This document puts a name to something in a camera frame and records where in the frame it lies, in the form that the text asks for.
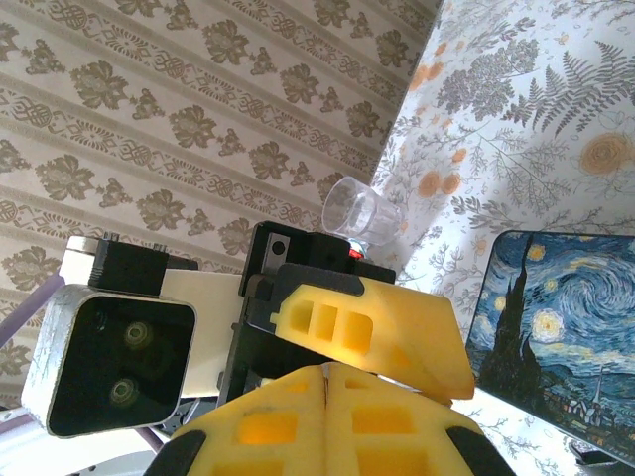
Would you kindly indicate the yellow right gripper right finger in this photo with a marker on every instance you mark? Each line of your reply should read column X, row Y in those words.
column 387, row 421

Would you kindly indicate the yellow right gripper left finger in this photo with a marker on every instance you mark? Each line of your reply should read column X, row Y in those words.
column 268, row 426

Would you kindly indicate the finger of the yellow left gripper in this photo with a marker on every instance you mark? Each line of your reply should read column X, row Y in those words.
column 412, row 337

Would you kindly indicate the clear plastic cup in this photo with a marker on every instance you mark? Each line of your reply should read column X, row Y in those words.
column 362, row 210

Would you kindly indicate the starry night painting box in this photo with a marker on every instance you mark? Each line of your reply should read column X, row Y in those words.
column 560, row 322

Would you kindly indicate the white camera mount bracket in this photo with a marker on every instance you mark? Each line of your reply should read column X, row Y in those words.
column 208, row 322

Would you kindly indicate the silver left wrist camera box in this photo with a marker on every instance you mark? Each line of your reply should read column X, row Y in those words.
column 119, row 362

